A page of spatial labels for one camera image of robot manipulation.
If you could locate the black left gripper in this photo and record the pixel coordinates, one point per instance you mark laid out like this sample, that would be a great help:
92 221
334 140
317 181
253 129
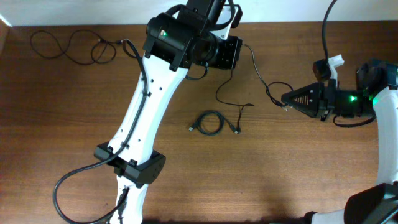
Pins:
210 8

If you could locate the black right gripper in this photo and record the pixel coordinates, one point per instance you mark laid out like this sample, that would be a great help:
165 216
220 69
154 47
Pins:
327 101

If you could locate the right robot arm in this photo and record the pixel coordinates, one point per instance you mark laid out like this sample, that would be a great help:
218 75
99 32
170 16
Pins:
373 100

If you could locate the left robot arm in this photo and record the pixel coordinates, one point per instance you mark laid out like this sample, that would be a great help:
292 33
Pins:
194 33

